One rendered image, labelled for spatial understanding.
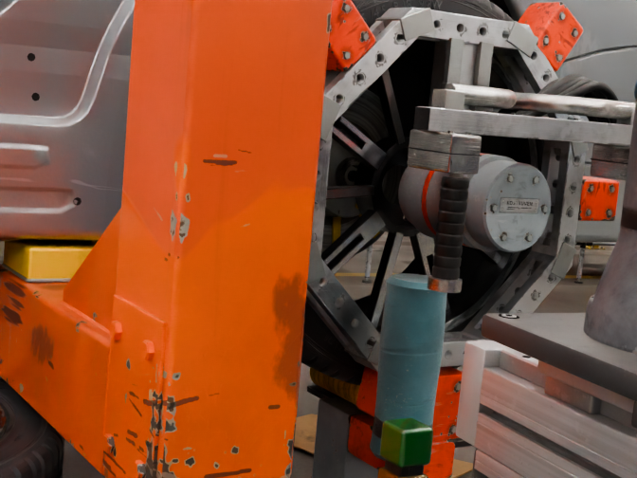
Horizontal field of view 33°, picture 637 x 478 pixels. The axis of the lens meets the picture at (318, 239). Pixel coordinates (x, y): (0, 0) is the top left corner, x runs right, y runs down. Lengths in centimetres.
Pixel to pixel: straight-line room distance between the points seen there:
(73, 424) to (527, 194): 69
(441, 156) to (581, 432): 58
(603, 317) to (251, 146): 44
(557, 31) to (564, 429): 99
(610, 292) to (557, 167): 103
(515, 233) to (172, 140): 61
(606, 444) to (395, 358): 70
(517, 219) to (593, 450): 73
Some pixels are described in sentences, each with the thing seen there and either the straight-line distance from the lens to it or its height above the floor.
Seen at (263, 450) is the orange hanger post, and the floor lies 60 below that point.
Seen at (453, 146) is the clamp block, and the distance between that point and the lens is 134.
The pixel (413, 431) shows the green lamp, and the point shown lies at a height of 66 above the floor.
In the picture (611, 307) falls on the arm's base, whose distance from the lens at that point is 81.
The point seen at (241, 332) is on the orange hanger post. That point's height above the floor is 73.
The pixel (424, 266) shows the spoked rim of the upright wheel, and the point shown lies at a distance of 176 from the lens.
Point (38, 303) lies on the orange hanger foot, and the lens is 149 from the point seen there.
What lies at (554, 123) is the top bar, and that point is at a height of 97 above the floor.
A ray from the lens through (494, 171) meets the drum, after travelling 151.
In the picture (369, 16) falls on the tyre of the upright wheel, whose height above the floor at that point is 111.
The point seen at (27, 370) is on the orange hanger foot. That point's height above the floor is 57.
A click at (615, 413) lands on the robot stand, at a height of 76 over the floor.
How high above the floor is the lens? 98
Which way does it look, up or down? 8 degrees down
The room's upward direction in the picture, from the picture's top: 5 degrees clockwise
